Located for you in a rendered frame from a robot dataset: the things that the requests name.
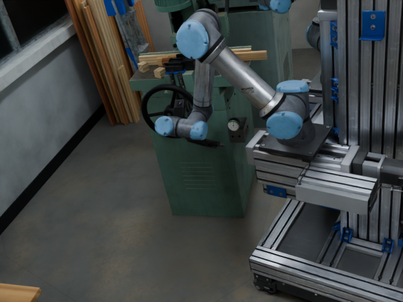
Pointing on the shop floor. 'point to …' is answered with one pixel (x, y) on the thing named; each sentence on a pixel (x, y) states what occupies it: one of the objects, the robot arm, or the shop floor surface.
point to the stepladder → (111, 8)
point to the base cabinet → (208, 166)
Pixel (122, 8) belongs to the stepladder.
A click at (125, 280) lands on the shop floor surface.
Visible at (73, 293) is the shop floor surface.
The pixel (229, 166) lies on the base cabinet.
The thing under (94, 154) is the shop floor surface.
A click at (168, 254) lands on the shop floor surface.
